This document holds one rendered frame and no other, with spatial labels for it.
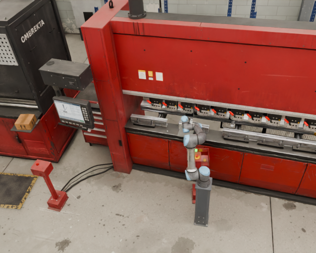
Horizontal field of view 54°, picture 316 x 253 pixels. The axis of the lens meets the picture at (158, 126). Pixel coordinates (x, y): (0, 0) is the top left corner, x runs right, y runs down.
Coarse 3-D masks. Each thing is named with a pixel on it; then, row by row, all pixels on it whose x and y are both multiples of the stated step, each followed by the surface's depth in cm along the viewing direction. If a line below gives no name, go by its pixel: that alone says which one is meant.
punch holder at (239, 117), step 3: (231, 111) 358; (234, 111) 357; (237, 111) 356; (240, 111) 355; (243, 111) 353; (234, 114) 360; (237, 114) 359; (240, 114) 357; (243, 114) 356; (231, 117) 364; (234, 117) 362; (237, 117) 361; (240, 117) 361; (243, 117) 359; (240, 120) 363
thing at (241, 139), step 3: (225, 135) 386; (225, 138) 382; (228, 138) 381; (231, 138) 381; (234, 138) 381; (237, 138) 380; (240, 138) 380; (243, 138) 380; (237, 141) 380; (240, 141) 378; (243, 141) 377; (246, 141) 376
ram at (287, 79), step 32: (128, 64) 357; (160, 64) 345; (192, 64) 333; (224, 64) 321; (256, 64) 311; (288, 64) 301; (192, 96) 361; (224, 96) 348; (256, 96) 335; (288, 96) 324
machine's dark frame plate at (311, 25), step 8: (120, 16) 331; (152, 16) 326; (160, 16) 325; (168, 16) 323; (176, 16) 322; (184, 16) 321; (192, 16) 320; (200, 16) 319; (208, 16) 317; (216, 16) 316; (232, 24) 300; (240, 24) 299; (248, 24) 298; (256, 24) 297; (264, 24) 296; (272, 24) 295; (280, 24) 294; (288, 24) 293; (296, 24) 292; (304, 24) 291; (312, 24) 290
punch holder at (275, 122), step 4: (268, 116) 348; (272, 116) 346; (276, 116) 345; (280, 116) 343; (268, 120) 352; (272, 120) 349; (276, 120) 348; (280, 120) 347; (268, 124) 355; (272, 124) 353; (276, 124) 351
